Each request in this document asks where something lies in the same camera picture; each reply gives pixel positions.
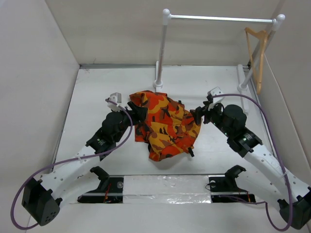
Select wooden clothes hanger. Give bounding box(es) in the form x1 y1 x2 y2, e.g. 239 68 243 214
244 27 268 94

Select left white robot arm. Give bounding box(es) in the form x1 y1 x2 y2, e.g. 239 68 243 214
20 100 147 226

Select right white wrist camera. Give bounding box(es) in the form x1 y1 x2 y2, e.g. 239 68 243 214
207 87 223 103

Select orange camouflage trousers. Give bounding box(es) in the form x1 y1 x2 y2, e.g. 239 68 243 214
129 90 201 162

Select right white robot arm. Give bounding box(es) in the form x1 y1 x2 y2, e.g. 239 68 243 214
190 103 311 230

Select white and silver clothes rack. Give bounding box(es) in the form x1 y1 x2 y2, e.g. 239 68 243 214
152 8 286 115

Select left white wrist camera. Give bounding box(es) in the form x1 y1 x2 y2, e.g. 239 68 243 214
105 92 121 112

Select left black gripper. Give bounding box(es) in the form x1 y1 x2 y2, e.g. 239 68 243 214
112 102 146 143

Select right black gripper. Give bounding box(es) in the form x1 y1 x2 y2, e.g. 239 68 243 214
189 100 232 138

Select black base rail with foil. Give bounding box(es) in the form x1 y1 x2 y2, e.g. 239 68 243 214
77 174 257 204

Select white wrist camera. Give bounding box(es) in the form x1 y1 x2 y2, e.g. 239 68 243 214
207 87 223 103
105 92 121 112

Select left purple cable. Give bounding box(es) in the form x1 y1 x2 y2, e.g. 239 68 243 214
10 98 134 230

